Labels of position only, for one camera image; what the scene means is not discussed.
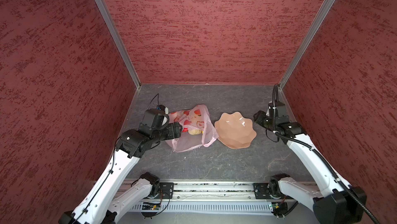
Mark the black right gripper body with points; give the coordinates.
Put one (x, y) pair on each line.
(262, 120)

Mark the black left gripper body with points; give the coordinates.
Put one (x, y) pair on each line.
(166, 132)

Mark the pink plastic bag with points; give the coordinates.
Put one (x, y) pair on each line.
(195, 118)

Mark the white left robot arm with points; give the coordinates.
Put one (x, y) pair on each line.
(101, 206)

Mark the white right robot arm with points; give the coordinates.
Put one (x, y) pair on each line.
(335, 201)

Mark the pink wavy bowl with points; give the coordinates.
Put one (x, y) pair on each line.
(235, 131)

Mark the left circuit board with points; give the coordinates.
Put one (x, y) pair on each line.
(148, 206)

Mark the circuit board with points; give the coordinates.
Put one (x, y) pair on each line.
(279, 209)
(148, 206)

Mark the right circuit board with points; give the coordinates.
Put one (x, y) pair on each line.
(279, 209)

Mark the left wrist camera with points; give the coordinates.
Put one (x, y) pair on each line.
(163, 108)

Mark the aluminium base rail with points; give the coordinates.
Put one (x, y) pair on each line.
(212, 197)

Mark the left corner aluminium post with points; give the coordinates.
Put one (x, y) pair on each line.
(104, 11)

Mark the corner aluminium post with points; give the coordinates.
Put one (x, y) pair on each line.
(315, 25)
(104, 11)

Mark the right corner aluminium post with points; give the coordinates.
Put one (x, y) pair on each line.
(315, 25)

